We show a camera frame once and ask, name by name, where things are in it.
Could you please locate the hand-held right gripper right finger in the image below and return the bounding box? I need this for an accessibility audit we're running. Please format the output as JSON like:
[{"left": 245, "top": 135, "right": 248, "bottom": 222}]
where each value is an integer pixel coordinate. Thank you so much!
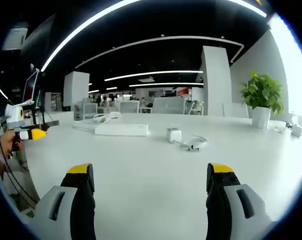
[{"left": 206, "top": 162, "right": 279, "bottom": 240}]

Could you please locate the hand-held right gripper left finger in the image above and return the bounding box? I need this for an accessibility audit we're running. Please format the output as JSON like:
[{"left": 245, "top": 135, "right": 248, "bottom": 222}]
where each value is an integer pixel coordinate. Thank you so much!
[{"left": 30, "top": 162, "right": 96, "bottom": 240}]

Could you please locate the white charger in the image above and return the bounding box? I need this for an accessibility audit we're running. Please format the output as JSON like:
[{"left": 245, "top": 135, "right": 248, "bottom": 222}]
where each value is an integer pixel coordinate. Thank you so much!
[{"left": 166, "top": 127, "right": 182, "bottom": 144}]

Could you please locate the white power strip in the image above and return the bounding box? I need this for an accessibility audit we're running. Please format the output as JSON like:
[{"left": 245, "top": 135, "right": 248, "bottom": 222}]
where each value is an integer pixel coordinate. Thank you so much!
[{"left": 94, "top": 123, "right": 151, "bottom": 137}]

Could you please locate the white desk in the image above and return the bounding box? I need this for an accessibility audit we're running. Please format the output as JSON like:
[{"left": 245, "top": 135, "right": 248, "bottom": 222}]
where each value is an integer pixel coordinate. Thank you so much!
[{"left": 23, "top": 111, "right": 302, "bottom": 240}]

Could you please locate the person's left hand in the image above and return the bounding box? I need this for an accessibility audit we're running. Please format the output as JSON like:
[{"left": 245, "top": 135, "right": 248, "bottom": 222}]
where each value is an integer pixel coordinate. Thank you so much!
[{"left": 0, "top": 130, "right": 21, "bottom": 161}]

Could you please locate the open laptop on stand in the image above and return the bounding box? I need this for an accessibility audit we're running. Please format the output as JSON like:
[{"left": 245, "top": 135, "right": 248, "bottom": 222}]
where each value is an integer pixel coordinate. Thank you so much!
[{"left": 15, "top": 69, "right": 40, "bottom": 107}]

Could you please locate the grey office chair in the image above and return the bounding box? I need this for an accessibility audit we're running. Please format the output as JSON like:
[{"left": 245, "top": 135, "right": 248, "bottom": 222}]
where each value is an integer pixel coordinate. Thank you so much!
[
  {"left": 150, "top": 96, "right": 186, "bottom": 115},
  {"left": 118, "top": 100, "right": 140, "bottom": 114},
  {"left": 81, "top": 102, "right": 98, "bottom": 121}
]

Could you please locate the white plant pot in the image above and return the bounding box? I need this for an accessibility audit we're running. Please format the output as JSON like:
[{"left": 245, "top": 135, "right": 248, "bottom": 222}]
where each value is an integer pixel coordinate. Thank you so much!
[{"left": 251, "top": 106, "right": 272, "bottom": 130}]

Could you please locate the white office chair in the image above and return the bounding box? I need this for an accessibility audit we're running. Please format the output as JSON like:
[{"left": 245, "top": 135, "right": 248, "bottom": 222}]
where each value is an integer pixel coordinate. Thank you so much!
[{"left": 222, "top": 101, "right": 250, "bottom": 119}]

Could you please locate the small white adapter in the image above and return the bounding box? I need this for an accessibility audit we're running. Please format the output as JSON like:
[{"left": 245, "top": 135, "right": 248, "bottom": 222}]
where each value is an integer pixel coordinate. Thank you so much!
[{"left": 290, "top": 124, "right": 302, "bottom": 137}]

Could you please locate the green potted plant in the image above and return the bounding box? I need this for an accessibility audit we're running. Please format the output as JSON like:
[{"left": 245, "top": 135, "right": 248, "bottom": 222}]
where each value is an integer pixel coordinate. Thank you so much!
[{"left": 239, "top": 70, "right": 285, "bottom": 116}]

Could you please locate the white charger cable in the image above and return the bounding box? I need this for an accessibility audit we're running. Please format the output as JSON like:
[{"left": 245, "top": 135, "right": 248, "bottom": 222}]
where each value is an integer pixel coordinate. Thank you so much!
[{"left": 178, "top": 134, "right": 208, "bottom": 152}]

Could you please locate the white power strip cord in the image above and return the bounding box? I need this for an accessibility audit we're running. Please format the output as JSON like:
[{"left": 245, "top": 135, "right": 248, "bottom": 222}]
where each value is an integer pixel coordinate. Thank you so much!
[{"left": 72, "top": 111, "right": 122, "bottom": 133}]

